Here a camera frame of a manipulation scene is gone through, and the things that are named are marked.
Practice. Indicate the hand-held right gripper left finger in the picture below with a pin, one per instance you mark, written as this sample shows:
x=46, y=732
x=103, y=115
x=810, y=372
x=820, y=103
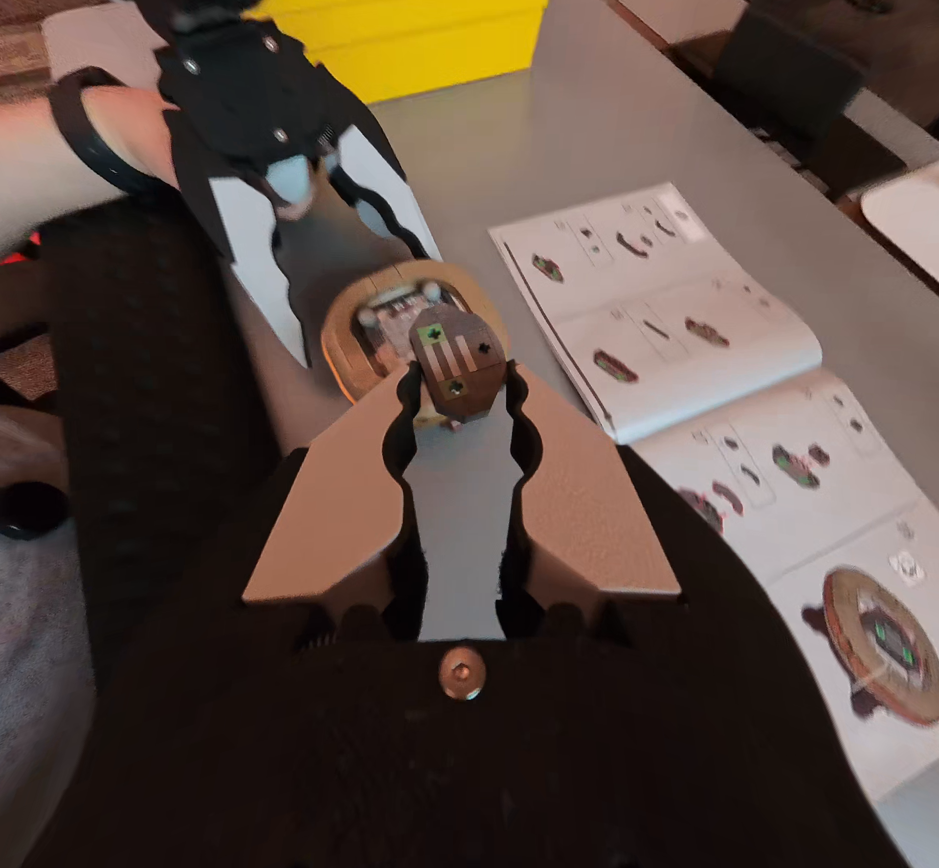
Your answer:
x=330, y=516

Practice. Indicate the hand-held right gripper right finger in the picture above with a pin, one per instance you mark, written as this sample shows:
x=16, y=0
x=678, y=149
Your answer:
x=594, y=516

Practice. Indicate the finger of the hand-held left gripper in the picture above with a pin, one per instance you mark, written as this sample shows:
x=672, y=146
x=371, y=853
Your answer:
x=253, y=237
x=385, y=186

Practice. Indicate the tan round brick pot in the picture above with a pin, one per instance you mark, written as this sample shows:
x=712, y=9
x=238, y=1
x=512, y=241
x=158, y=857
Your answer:
x=337, y=347

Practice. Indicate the brown brick plate insert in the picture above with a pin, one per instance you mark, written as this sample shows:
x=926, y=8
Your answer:
x=455, y=369

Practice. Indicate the grey desk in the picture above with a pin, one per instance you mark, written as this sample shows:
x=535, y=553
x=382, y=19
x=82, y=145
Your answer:
x=587, y=134

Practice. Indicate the person's left hand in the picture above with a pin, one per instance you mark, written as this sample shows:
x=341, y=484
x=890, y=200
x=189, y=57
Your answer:
x=139, y=127

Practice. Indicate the black wristband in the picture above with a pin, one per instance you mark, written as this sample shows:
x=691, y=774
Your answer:
x=70, y=120

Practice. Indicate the yellow plastic bin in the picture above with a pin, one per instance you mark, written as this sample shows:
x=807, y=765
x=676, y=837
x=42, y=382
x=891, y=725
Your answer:
x=411, y=10

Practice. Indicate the orange traffic cone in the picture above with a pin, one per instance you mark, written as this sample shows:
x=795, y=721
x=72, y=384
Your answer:
x=15, y=253

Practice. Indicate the open instruction booklet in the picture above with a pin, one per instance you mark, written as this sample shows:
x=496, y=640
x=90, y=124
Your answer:
x=660, y=281

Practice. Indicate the black round plug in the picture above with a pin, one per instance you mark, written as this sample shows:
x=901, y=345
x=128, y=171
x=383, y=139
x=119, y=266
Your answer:
x=29, y=512

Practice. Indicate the person's grey printed shirt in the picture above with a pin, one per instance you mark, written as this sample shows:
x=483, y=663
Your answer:
x=37, y=662

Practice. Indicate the dark box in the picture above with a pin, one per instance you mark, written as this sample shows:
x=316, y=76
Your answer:
x=785, y=83

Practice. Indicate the white document stand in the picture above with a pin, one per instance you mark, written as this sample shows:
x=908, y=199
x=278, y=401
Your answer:
x=906, y=215

